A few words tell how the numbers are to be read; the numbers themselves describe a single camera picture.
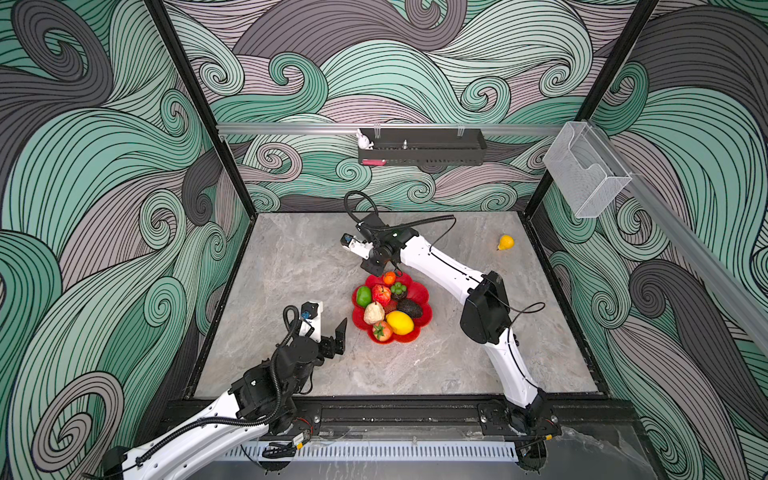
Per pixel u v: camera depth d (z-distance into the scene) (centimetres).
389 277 93
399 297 92
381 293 90
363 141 85
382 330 81
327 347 66
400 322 84
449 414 75
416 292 92
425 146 95
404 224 64
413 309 88
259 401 52
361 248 80
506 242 107
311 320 62
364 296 90
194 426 49
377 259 77
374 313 85
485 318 54
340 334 67
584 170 79
